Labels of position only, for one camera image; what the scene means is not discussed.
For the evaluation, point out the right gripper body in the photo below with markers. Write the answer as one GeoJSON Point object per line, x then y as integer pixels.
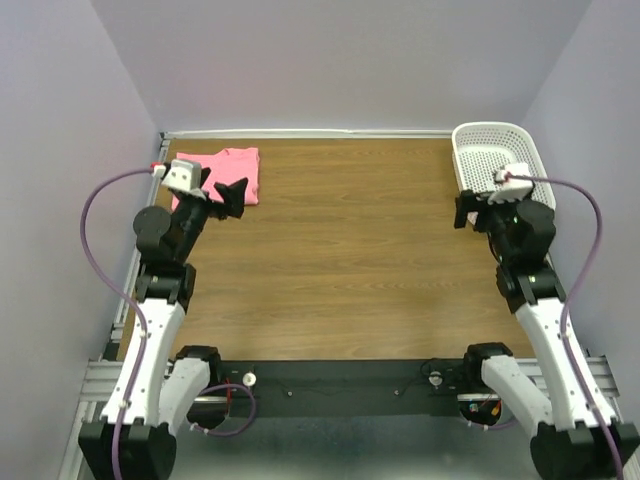
{"type": "Point", "coordinates": [492, 217]}

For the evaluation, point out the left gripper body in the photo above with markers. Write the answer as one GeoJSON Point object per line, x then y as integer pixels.
{"type": "Point", "coordinates": [193, 214]}

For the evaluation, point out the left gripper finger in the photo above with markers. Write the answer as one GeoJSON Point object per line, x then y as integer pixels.
{"type": "Point", "coordinates": [233, 199]}
{"type": "Point", "coordinates": [204, 174]}

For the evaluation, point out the pink t shirt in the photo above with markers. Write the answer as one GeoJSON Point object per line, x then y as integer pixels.
{"type": "Point", "coordinates": [228, 166]}

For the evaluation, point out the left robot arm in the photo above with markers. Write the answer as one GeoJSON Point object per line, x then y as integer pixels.
{"type": "Point", "coordinates": [135, 434]}

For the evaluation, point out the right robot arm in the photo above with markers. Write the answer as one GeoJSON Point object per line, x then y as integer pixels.
{"type": "Point", "coordinates": [573, 431]}

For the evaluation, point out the white plastic basket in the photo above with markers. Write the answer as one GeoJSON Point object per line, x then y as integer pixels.
{"type": "Point", "coordinates": [482, 148]}

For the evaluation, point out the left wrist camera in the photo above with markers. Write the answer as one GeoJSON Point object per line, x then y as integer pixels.
{"type": "Point", "coordinates": [180, 176]}

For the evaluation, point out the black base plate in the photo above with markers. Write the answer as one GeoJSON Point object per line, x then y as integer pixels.
{"type": "Point", "coordinates": [342, 388]}

